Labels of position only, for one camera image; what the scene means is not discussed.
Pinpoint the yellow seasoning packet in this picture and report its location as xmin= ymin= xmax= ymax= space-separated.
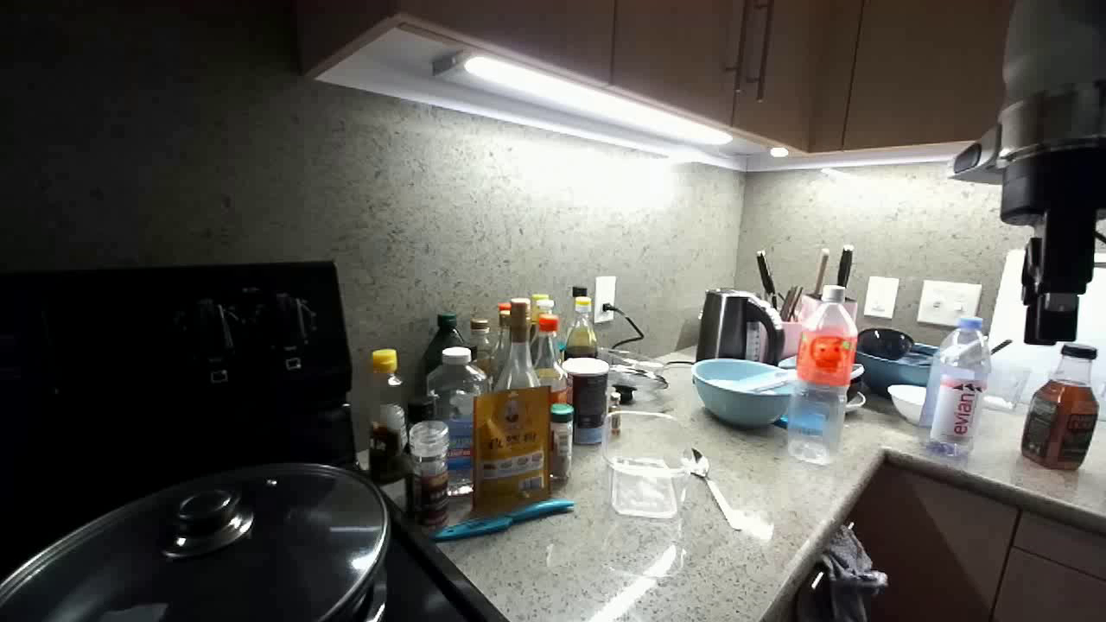
xmin=469 ymin=382 xmax=557 ymax=518

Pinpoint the yellow oil bottle black cap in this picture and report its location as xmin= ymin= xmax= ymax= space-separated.
xmin=560 ymin=283 xmax=604 ymax=362

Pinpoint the clear glass cup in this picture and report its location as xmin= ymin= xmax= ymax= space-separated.
xmin=604 ymin=453 xmax=688 ymax=523

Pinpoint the light blue bowl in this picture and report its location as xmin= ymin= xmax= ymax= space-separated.
xmin=688 ymin=355 xmax=802 ymax=431

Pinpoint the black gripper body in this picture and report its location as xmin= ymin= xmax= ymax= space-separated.
xmin=998 ymin=143 xmax=1106 ymax=298

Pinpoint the black electric kettle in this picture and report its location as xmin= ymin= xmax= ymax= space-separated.
xmin=696 ymin=288 xmax=790 ymax=366

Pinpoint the red cap sauce bottle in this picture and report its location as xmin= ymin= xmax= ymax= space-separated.
xmin=529 ymin=310 xmax=575 ymax=407

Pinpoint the wooden cabinet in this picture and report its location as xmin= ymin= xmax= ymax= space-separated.
xmin=291 ymin=0 xmax=1024 ymax=153
xmin=852 ymin=460 xmax=1106 ymax=622

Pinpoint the wooden lower cabinet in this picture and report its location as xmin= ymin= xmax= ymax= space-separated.
xmin=852 ymin=460 xmax=1106 ymax=622

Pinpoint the metal spoon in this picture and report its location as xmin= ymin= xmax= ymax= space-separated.
xmin=684 ymin=447 xmax=747 ymax=534

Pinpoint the orange drink bottle white cap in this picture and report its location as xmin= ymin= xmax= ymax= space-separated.
xmin=785 ymin=288 xmax=863 ymax=469

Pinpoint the small spice jar white lid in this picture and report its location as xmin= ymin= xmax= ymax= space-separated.
xmin=404 ymin=419 xmax=456 ymax=529

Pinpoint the grey hanging towel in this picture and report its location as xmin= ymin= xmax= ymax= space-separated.
xmin=793 ymin=523 xmax=891 ymax=622

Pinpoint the wooden upper cabinet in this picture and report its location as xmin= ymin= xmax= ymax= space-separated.
xmin=291 ymin=0 xmax=1024 ymax=153

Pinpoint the glass pot lid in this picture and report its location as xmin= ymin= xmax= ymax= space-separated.
xmin=0 ymin=460 xmax=393 ymax=622

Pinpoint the clear bottle white cap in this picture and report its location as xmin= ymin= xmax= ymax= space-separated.
xmin=423 ymin=341 xmax=486 ymax=502

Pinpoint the clear water bottle red label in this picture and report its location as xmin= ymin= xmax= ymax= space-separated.
xmin=921 ymin=314 xmax=995 ymax=464

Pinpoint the dark sauce bottle yellow cap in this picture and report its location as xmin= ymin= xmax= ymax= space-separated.
xmin=367 ymin=344 xmax=412 ymax=486

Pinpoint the dark blue bowl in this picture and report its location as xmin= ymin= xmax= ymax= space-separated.
xmin=858 ymin=326 xmax=945 ymax=395

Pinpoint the white wall outlet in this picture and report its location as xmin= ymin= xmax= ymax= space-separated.
xmin=593 ymin=273 xmax=623 ymax=328

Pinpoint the white bowl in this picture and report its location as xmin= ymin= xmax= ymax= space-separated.
xmin=887 ymin=381 xmax=933 ymax=430

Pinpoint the wide white wall plate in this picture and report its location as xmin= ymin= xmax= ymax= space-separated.
xmin=915 ymin=276 xmax=986 ymax=331

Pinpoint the dark jar white lid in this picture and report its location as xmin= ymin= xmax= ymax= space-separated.
xmin=560 ymin=355 xmax=617 ymax=449

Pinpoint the under cabinet light strip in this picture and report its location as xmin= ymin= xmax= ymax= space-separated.
xmin=428 ymin=44 xmax=739 ymax=153

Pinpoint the small jar green cap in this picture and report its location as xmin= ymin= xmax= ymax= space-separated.
xmin=545 ymin=400 xmax=577 ymax=486

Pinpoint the brown syrup bottle black cap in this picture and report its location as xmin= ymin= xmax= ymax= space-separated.
xmin=1021 ymin=341 xmax=1104 ymax=472

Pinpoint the small white wall plate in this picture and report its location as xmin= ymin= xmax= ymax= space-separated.
xmin=861 ymin=273 xmax=906 ymax=326

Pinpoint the metal cabinet handle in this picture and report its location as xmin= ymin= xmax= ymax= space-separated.
xmin=733 ymin=0 xmax=779 ymax=104

